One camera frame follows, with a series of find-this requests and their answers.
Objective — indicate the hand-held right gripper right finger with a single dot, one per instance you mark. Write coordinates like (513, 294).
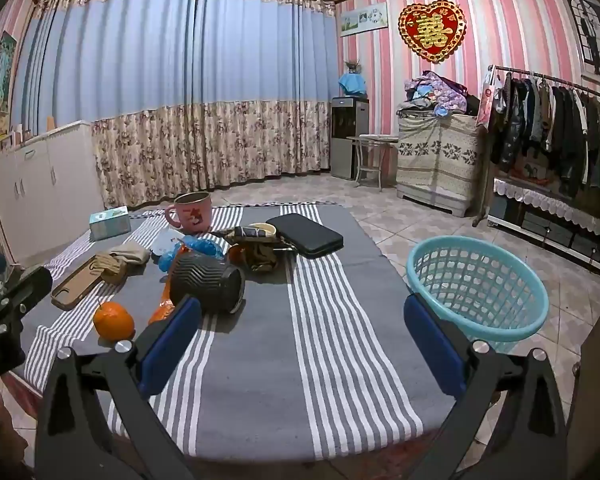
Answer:
(432, 345)

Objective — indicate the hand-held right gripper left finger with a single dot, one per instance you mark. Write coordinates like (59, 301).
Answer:
(170, 345)

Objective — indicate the orange snack wrapper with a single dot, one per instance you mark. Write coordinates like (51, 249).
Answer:
(161, 312)

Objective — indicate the teal plastic basket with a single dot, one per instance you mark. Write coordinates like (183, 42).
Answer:
(500, 330)

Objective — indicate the black ribbed cup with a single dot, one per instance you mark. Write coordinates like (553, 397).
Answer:
(205, 280)

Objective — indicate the clear plastic packaging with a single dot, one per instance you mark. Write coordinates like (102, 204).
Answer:
(165, 245)

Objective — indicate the beige cloth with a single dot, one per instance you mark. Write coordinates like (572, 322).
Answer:
(125, 255)

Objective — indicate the blue plastic bag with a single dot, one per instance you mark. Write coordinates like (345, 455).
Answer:
(202, 247)

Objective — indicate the brown paper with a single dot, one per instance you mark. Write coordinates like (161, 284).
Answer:
(260, 257)

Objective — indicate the dark snack wrapper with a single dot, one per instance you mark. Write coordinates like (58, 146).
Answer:
(245, 232)

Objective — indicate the cream round lid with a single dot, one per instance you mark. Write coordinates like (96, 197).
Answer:
(270, 230)

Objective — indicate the brown phone case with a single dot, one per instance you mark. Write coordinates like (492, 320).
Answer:
(72, 290)

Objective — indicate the orange fruit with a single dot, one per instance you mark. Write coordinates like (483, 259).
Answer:
(114, 322)

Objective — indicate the grey striped tablecloth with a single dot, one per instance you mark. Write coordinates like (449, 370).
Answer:
(260, 360)

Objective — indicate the white cabinet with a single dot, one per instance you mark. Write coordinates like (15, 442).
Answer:
(45, 185)

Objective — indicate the teal tissue box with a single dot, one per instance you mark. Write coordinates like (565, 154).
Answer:
(110, 225)

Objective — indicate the pink mug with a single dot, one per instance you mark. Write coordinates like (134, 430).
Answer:
(192, 215)

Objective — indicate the black zip case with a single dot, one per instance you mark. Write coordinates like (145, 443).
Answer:
(305, 237)

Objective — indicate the low cabinet with lace cloth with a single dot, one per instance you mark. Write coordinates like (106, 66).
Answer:
(530, 192)

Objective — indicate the cloth covered cabinet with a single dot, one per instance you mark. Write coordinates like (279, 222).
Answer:
(437, 160)

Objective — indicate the small metal table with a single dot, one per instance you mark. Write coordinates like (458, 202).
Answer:
(375, 139)

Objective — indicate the grey water dispenser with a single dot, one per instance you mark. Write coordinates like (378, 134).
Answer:
(350, 135)

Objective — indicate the pink gift bag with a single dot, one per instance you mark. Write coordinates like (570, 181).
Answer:
(484, 105)

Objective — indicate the pile of clothes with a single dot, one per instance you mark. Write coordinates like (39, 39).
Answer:
(435, 92)

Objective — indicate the row of hanging clothes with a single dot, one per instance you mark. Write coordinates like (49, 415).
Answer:
(555, 120)

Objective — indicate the blue and floral curtain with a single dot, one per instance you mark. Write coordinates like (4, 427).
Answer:
(180, 60)

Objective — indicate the blue cloth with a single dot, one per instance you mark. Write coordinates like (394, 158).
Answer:
(352, 85)

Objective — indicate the metal clothes rack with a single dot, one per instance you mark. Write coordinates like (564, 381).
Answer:
(530, 74)

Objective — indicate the small potted plant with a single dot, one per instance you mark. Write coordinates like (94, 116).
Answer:
(352, 66)

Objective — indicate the colourful wall poster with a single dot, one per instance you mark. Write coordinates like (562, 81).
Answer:
(4, 70)

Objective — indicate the red heart wall decoration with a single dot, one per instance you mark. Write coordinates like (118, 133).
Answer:
(432, 30)

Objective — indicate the wall picture with clock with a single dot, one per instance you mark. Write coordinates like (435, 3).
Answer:
(362, 19)

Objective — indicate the framed wall poster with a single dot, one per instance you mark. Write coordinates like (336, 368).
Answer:
(590, 35)

